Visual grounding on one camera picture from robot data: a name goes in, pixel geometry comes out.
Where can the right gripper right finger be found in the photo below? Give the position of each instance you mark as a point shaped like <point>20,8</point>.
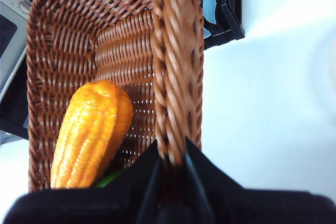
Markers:
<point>249,205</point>

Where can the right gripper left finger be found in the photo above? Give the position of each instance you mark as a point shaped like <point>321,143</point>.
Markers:
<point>92,205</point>

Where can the green toy cucumber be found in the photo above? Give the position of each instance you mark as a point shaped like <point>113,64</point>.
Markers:
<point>109,179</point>

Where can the orange toy corn cob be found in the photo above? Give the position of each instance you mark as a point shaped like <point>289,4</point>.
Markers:
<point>84,134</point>

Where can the brown wicker basket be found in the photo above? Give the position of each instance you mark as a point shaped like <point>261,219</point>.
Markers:
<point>118,51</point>

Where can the black dish rack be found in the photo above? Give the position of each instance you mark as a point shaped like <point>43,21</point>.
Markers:
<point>231,11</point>

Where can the white microwave oven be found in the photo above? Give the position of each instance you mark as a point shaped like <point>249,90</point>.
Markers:
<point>13,6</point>

